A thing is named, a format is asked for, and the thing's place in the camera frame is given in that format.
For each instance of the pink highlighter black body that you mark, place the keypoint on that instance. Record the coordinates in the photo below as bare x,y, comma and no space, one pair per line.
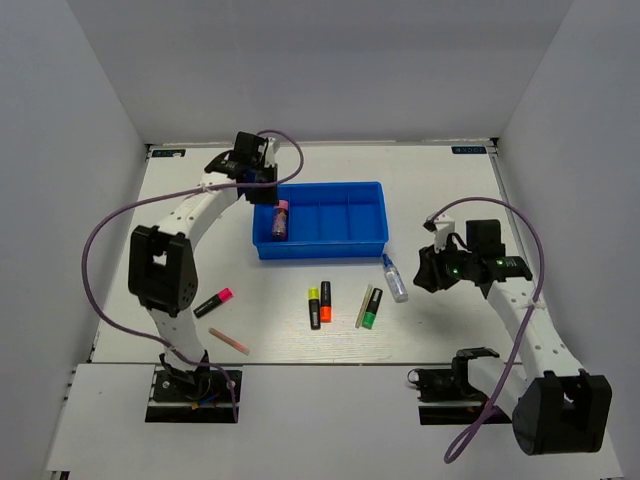
213,302

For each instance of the yellow highlighter black body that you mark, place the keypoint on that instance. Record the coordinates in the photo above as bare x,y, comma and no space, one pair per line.
314,308

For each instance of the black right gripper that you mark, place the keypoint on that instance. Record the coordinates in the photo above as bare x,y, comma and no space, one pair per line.
429,275

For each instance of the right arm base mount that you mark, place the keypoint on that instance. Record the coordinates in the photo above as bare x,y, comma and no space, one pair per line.
441,402

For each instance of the blue compartment tray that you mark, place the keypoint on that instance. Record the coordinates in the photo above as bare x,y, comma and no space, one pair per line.
325,220

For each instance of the orange highlighter black body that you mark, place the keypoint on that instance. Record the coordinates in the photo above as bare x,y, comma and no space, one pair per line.
325,302

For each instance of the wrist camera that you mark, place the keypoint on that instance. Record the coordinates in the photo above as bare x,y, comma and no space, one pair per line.
268,150
441,227

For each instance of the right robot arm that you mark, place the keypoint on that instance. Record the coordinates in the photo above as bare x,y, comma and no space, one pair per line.
555,406

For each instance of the corner label sticker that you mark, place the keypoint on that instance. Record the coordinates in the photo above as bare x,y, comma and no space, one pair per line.
469,150
168,153

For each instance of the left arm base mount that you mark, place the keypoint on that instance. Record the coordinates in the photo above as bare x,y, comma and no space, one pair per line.
171,401

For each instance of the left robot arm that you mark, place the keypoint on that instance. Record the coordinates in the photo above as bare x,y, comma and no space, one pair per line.
162,270

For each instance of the green highlighter black body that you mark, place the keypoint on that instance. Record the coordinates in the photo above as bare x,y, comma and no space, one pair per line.
371,308

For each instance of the pink-capped marker tube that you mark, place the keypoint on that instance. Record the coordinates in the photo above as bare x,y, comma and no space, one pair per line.
279,228

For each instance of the slim pink highlighter pen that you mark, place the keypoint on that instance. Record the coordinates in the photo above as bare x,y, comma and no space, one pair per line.
229,341

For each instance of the right corner label sticker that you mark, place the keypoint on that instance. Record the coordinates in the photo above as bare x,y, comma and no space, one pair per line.
469,150

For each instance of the left corner label sticker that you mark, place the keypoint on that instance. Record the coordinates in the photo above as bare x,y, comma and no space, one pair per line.
168,153

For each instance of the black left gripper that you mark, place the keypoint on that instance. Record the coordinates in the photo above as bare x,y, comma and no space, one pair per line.
268,198

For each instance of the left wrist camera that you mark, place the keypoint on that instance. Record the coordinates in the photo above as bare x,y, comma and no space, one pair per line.
268,150

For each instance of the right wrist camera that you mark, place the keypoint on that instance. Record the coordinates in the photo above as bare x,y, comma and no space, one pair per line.
441,227

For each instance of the clear spray bottle blue cap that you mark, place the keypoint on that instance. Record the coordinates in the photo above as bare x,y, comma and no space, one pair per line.
396,285

